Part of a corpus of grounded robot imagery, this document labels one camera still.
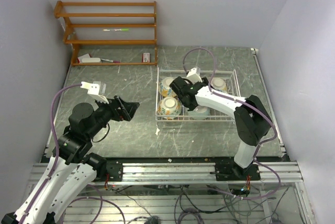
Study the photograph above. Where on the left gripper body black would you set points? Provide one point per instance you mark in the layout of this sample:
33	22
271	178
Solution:
105	111

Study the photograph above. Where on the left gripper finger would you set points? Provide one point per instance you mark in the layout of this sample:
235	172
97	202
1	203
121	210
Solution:
130	109
123	109

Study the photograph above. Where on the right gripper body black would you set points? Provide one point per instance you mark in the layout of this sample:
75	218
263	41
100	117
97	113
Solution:
185	105

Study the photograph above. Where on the blue yellow patterned bowl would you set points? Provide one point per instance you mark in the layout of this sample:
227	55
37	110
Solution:
164	87

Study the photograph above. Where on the orange leaf bird bowl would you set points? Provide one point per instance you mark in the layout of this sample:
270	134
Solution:
169	108

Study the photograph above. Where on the light teal glazed bowl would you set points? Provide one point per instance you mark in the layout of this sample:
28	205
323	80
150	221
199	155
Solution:
199	113

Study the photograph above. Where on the yellow sun teal bowl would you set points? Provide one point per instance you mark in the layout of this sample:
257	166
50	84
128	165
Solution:
219	84

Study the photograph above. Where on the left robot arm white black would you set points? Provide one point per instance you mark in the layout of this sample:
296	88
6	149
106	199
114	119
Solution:
71	166

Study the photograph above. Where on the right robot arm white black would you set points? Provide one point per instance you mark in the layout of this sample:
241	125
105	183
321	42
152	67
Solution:
250	116

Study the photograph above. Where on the pink white pen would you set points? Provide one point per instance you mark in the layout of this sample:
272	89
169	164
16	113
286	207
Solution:
110	61

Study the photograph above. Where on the red white small box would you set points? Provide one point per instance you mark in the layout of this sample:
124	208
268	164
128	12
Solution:
146	57

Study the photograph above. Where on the white eraser block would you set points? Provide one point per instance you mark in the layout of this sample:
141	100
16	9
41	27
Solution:
91	60

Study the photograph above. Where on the green white pen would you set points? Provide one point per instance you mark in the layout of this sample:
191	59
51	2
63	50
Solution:
120	29

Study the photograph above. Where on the wooden three-tier shelf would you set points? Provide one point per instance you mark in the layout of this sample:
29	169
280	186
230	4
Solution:
85	21

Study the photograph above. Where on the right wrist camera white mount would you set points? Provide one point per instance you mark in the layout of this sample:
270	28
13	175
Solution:
194	75

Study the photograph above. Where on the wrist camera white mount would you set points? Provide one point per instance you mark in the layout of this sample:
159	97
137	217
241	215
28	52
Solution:
194	75
96	90

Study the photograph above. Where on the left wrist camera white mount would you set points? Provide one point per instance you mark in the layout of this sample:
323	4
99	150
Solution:
96	90

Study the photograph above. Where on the white wire dish rack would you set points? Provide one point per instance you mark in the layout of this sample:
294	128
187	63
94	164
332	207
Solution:
231	79

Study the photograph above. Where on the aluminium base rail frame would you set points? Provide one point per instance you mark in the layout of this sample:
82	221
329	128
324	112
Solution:
190	190

